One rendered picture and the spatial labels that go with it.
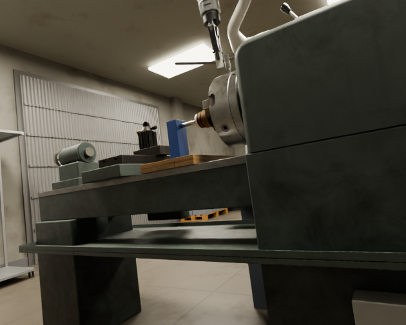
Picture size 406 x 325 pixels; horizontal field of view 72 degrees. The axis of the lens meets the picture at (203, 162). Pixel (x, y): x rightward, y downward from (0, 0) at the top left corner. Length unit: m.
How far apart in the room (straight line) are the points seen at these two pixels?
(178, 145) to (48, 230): 1.01
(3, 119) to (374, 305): 4.53
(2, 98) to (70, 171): 2.98
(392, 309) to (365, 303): 0.06
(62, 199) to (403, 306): 1.64
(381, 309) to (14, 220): 4.27
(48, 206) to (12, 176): 2.62
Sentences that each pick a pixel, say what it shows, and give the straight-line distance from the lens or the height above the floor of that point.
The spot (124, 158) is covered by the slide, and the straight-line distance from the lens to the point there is 1.38.
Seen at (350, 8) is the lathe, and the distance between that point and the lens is 0.98.
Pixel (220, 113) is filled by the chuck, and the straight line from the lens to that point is 1.10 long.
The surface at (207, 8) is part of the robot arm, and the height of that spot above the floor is 1.51.
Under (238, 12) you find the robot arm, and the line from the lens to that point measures 1.55.
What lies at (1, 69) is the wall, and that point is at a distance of 4.96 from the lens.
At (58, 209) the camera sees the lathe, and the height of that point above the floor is 0.75.
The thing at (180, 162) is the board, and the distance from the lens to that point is 1.16.
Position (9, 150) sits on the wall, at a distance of 4.65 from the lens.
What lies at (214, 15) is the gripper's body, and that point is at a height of 1.48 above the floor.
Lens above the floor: 0.78
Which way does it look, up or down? 5 degrees up
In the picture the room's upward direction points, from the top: 7 degrees counter-clockwise
